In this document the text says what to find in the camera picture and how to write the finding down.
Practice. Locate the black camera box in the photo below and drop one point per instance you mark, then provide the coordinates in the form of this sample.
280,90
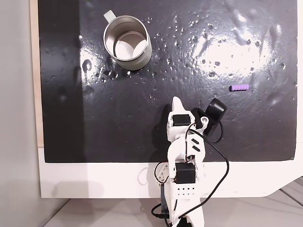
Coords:
214,113

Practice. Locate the pale green steel mug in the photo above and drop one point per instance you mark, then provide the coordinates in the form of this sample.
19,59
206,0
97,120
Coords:
127,40

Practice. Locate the black mat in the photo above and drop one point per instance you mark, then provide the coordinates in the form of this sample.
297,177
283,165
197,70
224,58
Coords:
118,118

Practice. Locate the purple ribbed pen grip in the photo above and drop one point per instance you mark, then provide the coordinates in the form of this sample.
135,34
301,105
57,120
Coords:
239,87

